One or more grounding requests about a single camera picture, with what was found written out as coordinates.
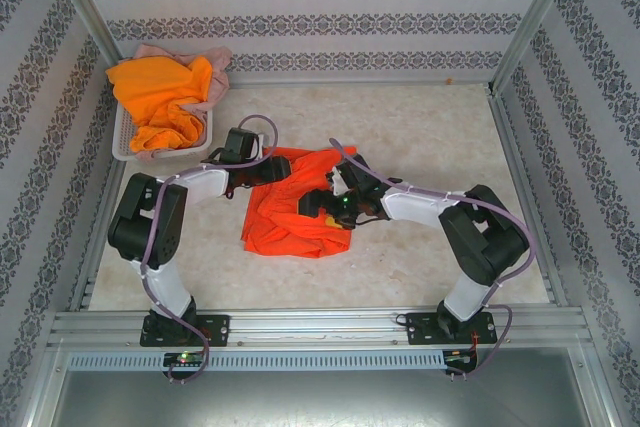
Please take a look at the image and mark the yellow-orange shorts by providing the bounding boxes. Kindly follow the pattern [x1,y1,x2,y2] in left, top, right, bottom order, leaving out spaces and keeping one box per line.
[106,56,214,152]

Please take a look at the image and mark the aluminium mounting rail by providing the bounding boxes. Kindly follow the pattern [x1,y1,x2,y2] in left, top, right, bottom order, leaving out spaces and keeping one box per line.
[47,306,592,349]

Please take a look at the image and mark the white plastic basket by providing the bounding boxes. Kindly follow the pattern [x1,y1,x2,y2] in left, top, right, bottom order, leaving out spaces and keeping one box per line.
[110,91,215,163]

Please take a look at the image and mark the pink shorts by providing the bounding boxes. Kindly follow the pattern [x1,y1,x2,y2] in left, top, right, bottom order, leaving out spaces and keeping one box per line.
[132,44,232,163]

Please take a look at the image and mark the aluminium frame post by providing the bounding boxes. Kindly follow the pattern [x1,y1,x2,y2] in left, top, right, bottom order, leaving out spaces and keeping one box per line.
[44,0,126,66]
[489,0,586,93]

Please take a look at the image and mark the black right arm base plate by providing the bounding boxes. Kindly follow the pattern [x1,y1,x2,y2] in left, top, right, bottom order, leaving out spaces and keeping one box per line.
[405,310,499,346]

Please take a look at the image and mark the grey metal sheet panel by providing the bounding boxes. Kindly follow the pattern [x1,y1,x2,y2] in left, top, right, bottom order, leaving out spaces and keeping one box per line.
[29,346,615,427]

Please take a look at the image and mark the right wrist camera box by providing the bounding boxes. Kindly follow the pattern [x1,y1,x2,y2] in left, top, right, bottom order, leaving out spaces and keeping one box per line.
[325,170,351,197]

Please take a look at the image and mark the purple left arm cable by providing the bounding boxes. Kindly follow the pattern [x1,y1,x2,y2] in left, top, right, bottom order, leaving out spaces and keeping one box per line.
[139,114,280,386]

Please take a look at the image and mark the slotted grey cable duct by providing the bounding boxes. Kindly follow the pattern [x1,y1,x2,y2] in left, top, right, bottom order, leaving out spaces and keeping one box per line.
[67,350,447,372]

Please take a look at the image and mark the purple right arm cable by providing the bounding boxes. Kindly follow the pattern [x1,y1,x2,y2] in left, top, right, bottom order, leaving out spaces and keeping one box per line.
[327,136,536,382]

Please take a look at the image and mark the aluminium table edge rail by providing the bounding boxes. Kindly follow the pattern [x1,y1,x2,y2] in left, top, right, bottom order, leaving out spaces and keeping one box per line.
[487,86,571,308]
[227,76,496,92]
[69,156,126,312]

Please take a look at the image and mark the red-orange shorts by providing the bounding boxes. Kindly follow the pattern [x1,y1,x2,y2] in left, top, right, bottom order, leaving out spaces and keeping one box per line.
[241,145,359,259]

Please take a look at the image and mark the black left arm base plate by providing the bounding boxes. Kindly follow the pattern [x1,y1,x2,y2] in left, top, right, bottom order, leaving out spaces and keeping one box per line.
[139,314,231,347]

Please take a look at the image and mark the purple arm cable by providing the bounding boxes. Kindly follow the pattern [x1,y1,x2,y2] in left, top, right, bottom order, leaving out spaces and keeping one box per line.
[139,114,280,386]
[327,136,536,382]

